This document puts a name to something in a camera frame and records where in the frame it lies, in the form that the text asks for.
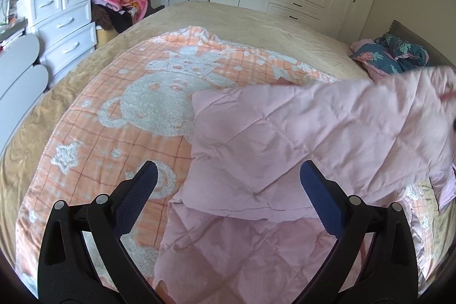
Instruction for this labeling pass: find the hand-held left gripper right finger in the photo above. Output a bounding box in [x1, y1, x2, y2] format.
[299, 160, 419, 304]

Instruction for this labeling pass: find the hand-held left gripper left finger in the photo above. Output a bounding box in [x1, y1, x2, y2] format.
[37, 161, 159, 304]

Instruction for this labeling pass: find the pink quilted duvet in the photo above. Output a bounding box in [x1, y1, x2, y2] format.
[153, 65, 456, 304]

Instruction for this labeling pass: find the dark clothes pile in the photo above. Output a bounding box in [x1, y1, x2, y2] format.
[91, 0, 135, 34]

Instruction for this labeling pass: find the orange checked blanket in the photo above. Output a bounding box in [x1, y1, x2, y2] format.
[18, 26, 439, 301]

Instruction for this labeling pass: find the white oval board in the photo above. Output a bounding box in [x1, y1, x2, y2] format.
[0, 33, 40, 85]
[0, 64, 49, 155]

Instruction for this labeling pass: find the blue floral quilt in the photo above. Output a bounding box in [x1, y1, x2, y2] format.
[349, 33, 430, 81]

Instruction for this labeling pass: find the white drawer chest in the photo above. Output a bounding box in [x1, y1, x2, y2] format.
[16, 0, 97, 78]

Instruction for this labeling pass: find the grey padded headboard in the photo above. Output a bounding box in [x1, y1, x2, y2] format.
[390, 19, 456, 69]

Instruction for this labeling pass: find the bed with tan sheet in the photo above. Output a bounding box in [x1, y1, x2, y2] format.
[0, 0, 456, 255]

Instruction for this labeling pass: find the cluttered grey desk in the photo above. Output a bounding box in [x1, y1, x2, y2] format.
[0, 19, 28, 52]

